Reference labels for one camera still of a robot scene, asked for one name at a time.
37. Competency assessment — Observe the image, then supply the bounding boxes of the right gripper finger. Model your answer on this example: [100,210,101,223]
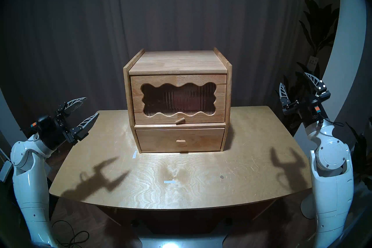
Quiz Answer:
[279,83,291,107]
[304,72,327,95]

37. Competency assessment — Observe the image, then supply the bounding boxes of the white curved arch panel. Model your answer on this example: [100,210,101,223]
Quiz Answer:
[294,0,367,161]
[0,88,29,149]

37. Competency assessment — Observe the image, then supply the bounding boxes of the white wall device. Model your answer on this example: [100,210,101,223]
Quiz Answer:
[0,160,12,182]

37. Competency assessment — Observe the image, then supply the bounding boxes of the grey pleated curtain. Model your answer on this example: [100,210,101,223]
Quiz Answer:
[3,0,340,134]

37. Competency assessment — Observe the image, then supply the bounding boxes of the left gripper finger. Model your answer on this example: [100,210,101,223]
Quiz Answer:
[58,97,87,117]
[71,113,99,143]

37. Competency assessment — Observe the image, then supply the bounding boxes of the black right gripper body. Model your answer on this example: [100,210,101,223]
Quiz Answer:
[282,91,332,123]

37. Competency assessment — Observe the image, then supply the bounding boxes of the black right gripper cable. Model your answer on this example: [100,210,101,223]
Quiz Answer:
[318,114,345,127]

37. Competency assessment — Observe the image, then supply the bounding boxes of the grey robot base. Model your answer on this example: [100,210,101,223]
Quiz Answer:
[131,218,234,248]

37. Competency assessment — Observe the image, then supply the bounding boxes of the wooden cabinet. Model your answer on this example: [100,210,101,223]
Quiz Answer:
[123,47,233,153]

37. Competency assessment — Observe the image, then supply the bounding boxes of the black floor cable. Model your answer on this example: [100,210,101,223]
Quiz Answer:
[51,220,90,246]

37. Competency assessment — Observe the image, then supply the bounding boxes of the tall dark leafy plant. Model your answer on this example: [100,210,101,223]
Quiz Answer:
[276,0,340,134]

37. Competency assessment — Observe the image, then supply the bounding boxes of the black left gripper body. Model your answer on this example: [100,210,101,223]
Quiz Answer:
[37,111,79,149]

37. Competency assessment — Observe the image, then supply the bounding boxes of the wooden flip door wavy window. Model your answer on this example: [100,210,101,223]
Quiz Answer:
[130,74,227,125]

